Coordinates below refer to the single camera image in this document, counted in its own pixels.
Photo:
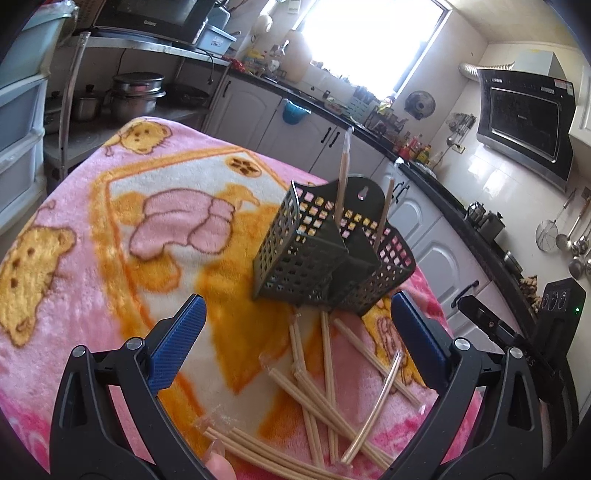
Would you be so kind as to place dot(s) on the black range hood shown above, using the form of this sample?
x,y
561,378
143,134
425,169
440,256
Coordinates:
x,y
527,117

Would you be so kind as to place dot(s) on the pastel plastic drawer tower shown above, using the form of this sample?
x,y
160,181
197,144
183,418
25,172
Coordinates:
x,y
24,80

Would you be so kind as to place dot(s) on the blue hanging trash bin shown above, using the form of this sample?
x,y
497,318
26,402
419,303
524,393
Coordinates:
x,y
293,113

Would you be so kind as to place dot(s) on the stainless steel stacked pots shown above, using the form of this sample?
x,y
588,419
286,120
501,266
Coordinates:
x,y
135,94

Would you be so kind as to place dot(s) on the person's left hand thumb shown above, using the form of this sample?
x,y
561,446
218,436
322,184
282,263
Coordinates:
x,y
216,463

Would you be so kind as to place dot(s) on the metal skimmer strainer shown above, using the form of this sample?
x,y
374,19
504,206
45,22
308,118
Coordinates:
x,y
547,231

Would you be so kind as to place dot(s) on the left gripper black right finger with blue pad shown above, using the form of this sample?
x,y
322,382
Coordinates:
x,y
486,421

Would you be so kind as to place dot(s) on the pink bear print blanket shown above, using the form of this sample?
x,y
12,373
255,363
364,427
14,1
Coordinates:
x,y
158,213

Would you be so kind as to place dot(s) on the wall exhaust fan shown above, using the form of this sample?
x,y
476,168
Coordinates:
x,y
420,104

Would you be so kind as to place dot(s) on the metal shelf rack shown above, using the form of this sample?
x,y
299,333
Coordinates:
x,y
99,83

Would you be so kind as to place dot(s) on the dark green perforated utensil basket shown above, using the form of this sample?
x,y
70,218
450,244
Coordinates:
x,y
309,256

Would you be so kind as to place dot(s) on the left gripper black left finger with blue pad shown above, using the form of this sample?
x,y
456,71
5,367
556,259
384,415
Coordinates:
x,y
108,422

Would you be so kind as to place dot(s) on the black microwave oven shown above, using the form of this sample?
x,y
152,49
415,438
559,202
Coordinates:
x,y
178,21

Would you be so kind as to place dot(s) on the bamboo chopstick pair front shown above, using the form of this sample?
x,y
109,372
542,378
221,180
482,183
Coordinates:
x,y
257,453

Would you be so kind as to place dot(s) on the steel kettle on counter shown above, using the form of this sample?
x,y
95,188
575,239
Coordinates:
x,y
491,226

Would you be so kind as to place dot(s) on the blue plastic storage box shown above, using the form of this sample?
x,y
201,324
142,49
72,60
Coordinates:
x,y
214,40

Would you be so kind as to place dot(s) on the bamboo chopstick pair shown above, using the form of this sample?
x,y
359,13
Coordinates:
x,y
363,434
304,390
343,177
257,453

